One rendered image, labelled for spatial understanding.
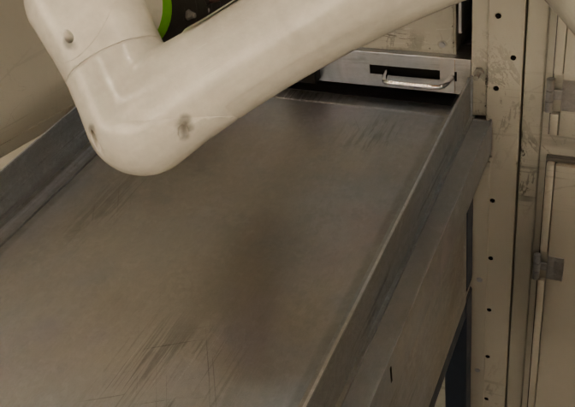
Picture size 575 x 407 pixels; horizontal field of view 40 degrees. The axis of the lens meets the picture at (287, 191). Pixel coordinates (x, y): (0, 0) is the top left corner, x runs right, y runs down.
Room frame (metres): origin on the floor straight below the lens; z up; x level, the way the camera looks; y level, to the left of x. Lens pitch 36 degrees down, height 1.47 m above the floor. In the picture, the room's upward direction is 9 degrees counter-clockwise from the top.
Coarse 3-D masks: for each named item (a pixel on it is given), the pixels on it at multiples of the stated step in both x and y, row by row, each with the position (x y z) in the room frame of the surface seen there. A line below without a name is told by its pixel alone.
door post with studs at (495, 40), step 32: (480, 0) 0.97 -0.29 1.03; (512, 0) 0.95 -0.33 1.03; (480, 32) 0.97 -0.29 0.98; (512, 32) 0.95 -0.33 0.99; (480, 64) 0.97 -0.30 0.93; (512, 64) 0.95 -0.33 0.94; (480, 96) 0.97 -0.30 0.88; (512, 96) 0.95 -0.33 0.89; (512, 128) 0.95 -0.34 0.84; (512, 160) 0.95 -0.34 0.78; (512, 192) 0.94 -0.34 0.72; (512, 224) 0.94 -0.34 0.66
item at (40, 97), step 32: (0, 0) 1.18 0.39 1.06; (0, 32) 1.17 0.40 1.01; (32, 32) 1.20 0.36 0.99; (0, 64) 1.15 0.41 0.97; (32, 64) 1.19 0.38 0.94; (0, 96) 1.14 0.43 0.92; (32, 96) 1.18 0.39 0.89; (64, 96) 1.22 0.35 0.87; (0, 128) 1.13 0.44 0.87; (32, 128) 1.13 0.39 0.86
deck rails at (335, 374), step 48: (48, 144) 1.01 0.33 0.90; (432, 144) 0.92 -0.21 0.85; (0, 192) 0.91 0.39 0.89; (48, 192) 0.95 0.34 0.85; (432, 192) 0.80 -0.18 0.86; (0, 240) 0.85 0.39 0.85; (384, 240) 0.73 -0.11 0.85; (384, 288) 0.63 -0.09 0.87; (336, 336) 0.59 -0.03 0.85; (336, 384) 0.50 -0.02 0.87
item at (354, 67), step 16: (368, 48) 1.09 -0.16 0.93; (464, 48) 1.04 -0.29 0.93; (336, 64) 1.11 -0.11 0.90; (352, 64) 1.10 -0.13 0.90; (368, 64) 1.08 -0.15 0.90; (384, 64) 1.07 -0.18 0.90; (400, 64) 1.06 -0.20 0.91; (416, 64) 1.05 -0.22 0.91; (432, 64) 1.03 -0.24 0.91; (464, 64) 1.01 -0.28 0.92; (336, 80) 1.11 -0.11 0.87; (352, 80) 1.10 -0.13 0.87; (368, 80) 1.09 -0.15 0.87; (400, 80) 1.06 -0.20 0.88; (416, 80) 1.05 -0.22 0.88; (432, 80) 1.04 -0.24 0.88; (464, 80) 1.01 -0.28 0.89
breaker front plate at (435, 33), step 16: (432, 16) 1.05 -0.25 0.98; (448, 16) 1.03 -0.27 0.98; (400, 32) 1.07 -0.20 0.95; (416, 32) 1.06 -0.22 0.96; (432, 32) 1.05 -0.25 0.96; (448, 32) 1.03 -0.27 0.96; (384, 48) 1.08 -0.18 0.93; (400, 48) 1.07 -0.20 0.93; (416, 48) 1.06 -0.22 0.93; (432, 48) 1.05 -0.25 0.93; (448, 48) 1.03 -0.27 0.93
